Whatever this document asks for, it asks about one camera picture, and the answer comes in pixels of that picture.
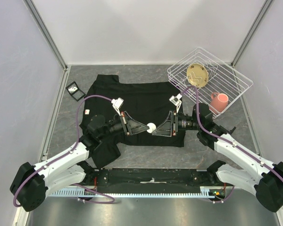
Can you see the pink ceramic mug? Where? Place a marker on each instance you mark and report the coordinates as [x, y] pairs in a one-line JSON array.
[[219, 102]]

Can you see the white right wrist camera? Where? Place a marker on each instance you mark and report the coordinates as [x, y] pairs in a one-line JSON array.
[[176, 100]]

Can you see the yellow patterned plate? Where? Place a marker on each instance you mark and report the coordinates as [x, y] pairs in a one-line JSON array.
[[197, 75]]

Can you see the black t-shirt garment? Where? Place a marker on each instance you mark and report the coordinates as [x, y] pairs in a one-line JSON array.
[[145, 102]]

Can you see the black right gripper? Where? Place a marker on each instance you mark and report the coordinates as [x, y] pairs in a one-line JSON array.
[[168, 127]]

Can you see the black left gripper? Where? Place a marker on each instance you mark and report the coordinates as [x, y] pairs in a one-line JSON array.
[[132, 126]]

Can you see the slotted cable duct rail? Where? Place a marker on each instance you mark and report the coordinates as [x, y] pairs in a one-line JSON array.
[[199, 192]]

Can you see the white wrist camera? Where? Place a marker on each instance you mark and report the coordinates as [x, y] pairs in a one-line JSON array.
[[116, 104], [176, 100]]

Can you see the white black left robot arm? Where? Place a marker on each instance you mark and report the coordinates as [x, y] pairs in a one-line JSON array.
[[32, 184]]

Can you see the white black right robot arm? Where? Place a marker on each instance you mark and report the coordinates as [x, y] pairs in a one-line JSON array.
[[258, 176]]

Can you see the white wire dish rack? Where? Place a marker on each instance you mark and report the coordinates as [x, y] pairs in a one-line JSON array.
[[222, 78]]

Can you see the white portrait round brooch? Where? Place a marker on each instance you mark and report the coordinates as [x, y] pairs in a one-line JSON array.
[[151, 128]]

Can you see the open black box left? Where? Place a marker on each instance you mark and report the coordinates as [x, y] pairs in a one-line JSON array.
[[75, 92]]

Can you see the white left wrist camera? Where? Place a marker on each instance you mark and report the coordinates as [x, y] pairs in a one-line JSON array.
[[116, 104]]

